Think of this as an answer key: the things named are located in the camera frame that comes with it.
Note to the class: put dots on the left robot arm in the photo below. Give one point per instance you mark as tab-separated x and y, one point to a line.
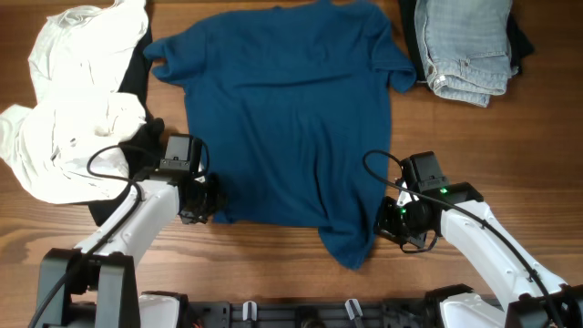
94	284

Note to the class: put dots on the folded light blue jeans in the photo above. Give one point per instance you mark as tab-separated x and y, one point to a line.
464	48

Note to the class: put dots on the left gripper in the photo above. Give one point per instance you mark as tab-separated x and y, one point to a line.
212	180

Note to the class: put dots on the black garment under pile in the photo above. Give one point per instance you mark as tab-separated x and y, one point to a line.
148	136

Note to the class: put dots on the blue t-shirt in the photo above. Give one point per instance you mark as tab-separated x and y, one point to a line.
288	101

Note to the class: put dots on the white shirt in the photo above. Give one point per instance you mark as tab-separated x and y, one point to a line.
64	150

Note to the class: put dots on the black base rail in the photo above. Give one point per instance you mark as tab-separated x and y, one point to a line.
406	313

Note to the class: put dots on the black folded garment under jeans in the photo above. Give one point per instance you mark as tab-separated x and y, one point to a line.
520	44

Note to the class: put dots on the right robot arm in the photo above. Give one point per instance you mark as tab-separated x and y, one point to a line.
527	294

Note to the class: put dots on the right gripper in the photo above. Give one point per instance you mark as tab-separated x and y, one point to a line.
383	223

